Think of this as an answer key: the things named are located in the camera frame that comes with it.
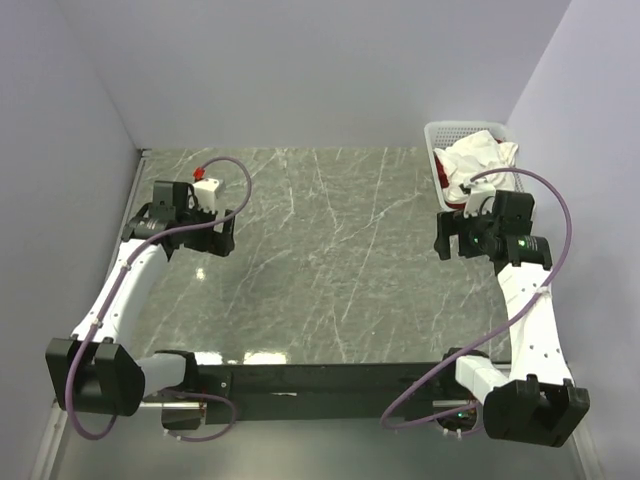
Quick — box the white t shirt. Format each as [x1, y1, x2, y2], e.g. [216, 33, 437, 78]
[434, 130, 519, 203]

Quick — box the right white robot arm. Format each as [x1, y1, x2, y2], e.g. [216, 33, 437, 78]
[434, 186, 590, 448]

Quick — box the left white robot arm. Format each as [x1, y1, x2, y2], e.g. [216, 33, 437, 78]
[45, 178, 235, 416]

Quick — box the red t shirt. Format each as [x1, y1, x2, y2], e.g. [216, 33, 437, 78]
[434, 154, 465, 210]

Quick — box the white plastic basket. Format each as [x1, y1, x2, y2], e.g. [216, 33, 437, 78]
[424, 121, 519, 210]

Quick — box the black base beam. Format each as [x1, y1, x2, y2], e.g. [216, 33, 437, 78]
[139, 360, 501, 434]

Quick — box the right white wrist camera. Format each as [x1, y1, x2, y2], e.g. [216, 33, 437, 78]
[460, 180, 496, 218]

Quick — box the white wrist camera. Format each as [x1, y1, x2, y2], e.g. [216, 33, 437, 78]
[192, 167, 225, 214]
[460, 180, 496, 218]

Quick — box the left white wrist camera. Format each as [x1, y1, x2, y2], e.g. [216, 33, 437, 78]
[192, 167, 225, 214]

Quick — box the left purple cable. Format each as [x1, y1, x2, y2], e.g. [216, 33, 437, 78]
[67, 156, 252, 442]

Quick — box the purple cable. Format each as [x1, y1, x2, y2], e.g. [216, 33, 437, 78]
[67, 156, 252, 442]
[380, 167, 573, 433]

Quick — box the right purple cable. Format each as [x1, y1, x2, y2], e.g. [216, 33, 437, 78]
[380, 167, 573, 433]

